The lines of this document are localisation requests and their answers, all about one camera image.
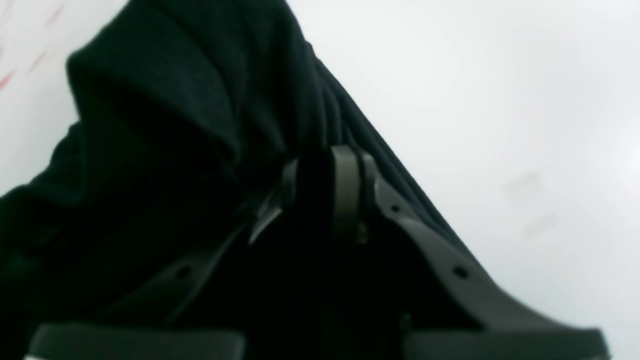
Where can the black t-shirt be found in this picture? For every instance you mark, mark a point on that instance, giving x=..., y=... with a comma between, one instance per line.
x=187, y=110

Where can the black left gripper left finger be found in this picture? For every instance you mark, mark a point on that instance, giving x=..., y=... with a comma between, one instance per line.
x=147, y=323

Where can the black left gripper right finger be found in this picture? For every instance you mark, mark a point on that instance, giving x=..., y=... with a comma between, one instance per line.
x=447, y=307

